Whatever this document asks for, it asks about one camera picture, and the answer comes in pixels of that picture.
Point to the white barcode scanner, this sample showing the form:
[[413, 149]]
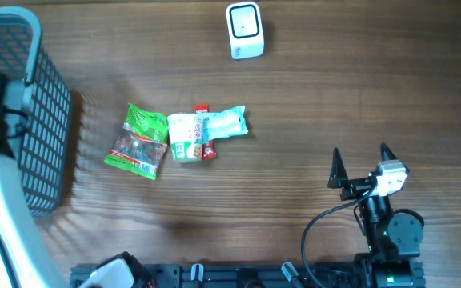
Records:
[[245, 30]]

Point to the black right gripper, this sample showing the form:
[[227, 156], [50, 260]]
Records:
[[354, 187]]

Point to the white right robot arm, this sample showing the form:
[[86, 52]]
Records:
[[393, 236]]

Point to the red coffee stick sachet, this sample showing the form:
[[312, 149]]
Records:
[[208, 151]]

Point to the green snack bag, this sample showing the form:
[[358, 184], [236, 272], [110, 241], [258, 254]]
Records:
[[141, 143]]

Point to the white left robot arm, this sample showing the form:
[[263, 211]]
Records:
[[24, 259]]

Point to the grey plastic shopping basket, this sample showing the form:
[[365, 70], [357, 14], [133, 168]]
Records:
[[39, 135]]

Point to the light blue snack packet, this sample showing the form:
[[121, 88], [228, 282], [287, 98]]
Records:
[[224, 124]]

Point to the green instant noodle cup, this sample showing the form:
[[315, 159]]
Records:
[[186, 138]]

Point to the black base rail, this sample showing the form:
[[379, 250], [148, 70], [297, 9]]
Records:
[[330, 274]]

